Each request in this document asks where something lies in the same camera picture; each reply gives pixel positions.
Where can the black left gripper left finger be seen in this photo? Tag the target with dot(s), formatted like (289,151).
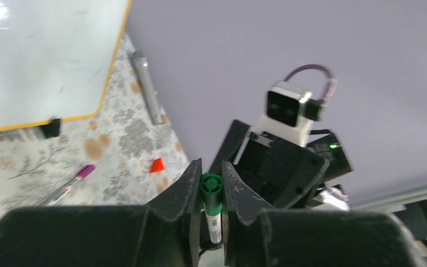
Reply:
(163,232)

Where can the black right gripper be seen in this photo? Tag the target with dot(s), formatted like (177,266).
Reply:
(284,174)

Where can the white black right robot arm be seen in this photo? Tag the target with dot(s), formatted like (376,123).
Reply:
(329,147)

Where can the small red triangular block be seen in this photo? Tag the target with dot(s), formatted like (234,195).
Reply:
(158,165)

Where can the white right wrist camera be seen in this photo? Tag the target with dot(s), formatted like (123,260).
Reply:
(284,113)

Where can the yellow framed whiteboard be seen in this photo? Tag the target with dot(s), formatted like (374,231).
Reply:
(56,58)

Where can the floral patterned table mat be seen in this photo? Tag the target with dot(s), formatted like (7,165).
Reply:
(120,141)

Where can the silver grey microphone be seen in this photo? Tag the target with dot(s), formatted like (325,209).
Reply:
(140,64)

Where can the green capped whiteboard marker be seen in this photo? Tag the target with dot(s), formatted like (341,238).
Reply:
(211,189)

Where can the pink capped whiteboard marker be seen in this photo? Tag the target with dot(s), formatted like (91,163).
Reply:
(62,191)

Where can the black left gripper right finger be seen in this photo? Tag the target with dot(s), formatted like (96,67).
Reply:
(258,234)

